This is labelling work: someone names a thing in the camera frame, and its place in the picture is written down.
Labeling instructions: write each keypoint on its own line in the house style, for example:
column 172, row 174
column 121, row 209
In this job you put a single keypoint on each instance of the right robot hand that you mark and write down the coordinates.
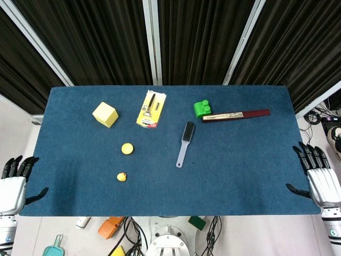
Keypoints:
column 323, row 184

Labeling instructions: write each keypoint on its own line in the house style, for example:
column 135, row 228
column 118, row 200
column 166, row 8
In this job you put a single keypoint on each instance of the small yellow toy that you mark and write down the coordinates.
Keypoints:
column 121, row 176

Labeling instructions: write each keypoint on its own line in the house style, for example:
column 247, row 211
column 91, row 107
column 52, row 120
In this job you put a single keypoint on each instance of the black and white shoe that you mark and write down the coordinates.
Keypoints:
column 334, row 137

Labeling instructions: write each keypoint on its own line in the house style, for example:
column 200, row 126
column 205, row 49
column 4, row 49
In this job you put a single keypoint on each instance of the orange box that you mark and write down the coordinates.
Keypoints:
column 109, row 227

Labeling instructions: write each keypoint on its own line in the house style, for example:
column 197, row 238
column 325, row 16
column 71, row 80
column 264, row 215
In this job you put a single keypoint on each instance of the green sponge block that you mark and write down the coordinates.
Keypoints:
column 197, row 222

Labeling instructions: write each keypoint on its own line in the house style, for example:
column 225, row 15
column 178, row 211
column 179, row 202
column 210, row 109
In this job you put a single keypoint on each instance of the white frame post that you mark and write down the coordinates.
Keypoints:
column 242, row 42
column 152, row 42
column 34, row 44
column 318, row 100

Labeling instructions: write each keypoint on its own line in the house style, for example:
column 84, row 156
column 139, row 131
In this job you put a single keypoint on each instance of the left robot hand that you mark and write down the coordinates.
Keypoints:
column 12, row 190

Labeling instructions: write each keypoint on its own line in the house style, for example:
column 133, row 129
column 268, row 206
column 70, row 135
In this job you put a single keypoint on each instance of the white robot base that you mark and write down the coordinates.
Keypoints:
column 168, row 237

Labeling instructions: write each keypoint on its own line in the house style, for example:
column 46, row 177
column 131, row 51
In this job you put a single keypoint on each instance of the teal plastic scoop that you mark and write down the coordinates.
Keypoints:
column 54, row 249

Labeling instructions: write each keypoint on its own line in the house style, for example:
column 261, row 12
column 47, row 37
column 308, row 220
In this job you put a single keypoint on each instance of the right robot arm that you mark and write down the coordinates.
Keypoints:
column 332, row 229

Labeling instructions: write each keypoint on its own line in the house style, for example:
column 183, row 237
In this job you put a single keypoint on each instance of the white bottle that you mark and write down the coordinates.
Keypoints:
column 82, row 222

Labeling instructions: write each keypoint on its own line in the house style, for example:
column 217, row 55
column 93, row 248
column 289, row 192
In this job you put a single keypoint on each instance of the razor in yellow package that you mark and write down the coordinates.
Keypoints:
column 150, row 110

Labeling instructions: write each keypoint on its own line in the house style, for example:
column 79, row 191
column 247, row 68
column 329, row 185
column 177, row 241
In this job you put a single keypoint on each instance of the yellow foam cube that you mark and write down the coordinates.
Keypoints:
column 105, row 114

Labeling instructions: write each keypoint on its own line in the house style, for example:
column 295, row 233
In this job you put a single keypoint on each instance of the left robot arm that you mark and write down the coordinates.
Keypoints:
column 7, row 232

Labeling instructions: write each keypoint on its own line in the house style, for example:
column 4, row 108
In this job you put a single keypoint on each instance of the blue felt table cover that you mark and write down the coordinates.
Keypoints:
column 170, row 165

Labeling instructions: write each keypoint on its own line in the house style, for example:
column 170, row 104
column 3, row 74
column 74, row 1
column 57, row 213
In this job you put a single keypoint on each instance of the dark red folding fan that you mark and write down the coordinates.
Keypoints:
column 237, row 115

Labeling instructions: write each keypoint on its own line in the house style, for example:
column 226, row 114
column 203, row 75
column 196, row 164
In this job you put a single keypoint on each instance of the green plastic block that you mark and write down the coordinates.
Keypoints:
column 203, row 108

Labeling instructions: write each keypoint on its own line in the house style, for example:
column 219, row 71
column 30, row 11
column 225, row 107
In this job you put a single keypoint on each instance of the yellow sponge block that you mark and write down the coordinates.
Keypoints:
column 118, row 251

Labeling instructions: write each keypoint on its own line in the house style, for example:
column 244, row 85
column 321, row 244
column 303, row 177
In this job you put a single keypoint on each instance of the round yellow lid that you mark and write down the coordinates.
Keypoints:
column 127, row 148

